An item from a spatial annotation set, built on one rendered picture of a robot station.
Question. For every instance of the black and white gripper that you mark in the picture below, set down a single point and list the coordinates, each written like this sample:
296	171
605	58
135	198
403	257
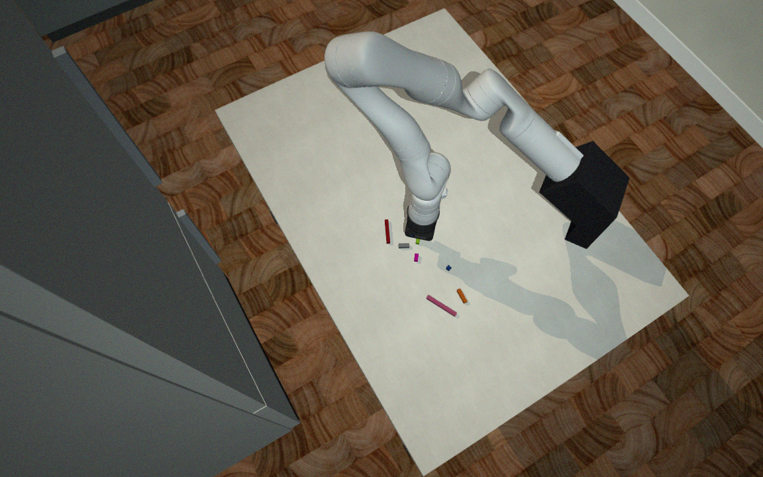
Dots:
422	226

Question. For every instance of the pink rod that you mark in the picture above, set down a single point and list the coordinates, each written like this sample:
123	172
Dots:
442	306

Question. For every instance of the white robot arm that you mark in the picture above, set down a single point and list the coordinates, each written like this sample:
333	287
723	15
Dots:
368	59

